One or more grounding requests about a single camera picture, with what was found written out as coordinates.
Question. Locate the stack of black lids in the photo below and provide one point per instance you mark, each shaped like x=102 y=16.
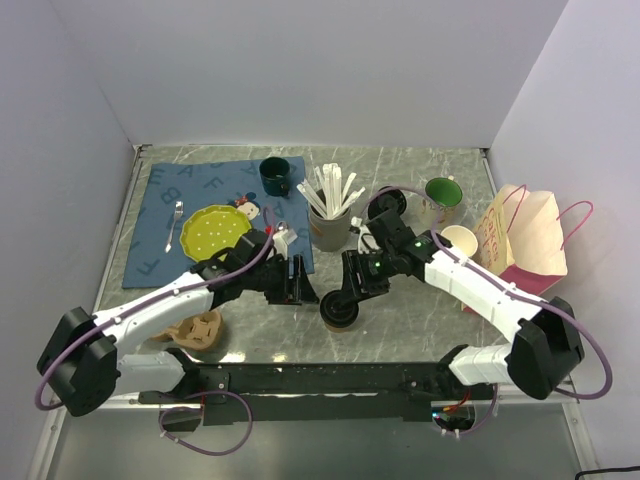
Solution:
x=393 y=199

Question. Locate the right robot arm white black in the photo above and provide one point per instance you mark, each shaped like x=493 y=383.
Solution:
x=542 y=347

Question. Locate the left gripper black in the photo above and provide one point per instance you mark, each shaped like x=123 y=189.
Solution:
x=292 y=291

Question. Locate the brown cardboard cup carrier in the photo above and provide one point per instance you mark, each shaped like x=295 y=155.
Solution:
x=198 y=333

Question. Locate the blue alphabet placemat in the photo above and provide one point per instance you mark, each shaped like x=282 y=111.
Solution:
x=199 y=186

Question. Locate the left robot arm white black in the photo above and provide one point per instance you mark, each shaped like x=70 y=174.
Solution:
x=91 y=357

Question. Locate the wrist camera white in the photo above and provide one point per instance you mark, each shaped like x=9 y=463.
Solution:
x=282 y=239
x=366 y=242

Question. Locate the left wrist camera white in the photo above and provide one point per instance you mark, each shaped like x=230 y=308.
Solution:
x=282 y=239

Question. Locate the black plastic cup lid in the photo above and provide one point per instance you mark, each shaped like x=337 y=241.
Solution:
x=335 y=311

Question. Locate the brown paper coffee cup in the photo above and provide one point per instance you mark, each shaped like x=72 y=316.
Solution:
x=339 y=329

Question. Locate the stack of paper cups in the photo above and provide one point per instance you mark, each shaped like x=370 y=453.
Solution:
x=462 y=241

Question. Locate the dark teal mug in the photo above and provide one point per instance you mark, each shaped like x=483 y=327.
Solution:
x=275 y=176

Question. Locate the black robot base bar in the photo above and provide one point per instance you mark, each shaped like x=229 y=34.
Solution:
x=301 y=392

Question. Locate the silver fork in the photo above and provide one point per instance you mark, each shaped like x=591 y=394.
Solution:
x=177 y=214

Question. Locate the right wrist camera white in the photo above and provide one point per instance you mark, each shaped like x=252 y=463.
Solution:
x=366 y=242

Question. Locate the green inside ceramic mug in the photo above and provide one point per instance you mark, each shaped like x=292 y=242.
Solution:
x=441 y=198

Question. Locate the cartoon mouse coaster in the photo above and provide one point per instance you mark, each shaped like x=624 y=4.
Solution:
x=247 y=204

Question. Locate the yellow dotted plate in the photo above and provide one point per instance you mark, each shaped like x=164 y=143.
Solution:
x=211 y=229

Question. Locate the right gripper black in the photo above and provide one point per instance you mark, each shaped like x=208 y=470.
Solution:
x=353 y=263

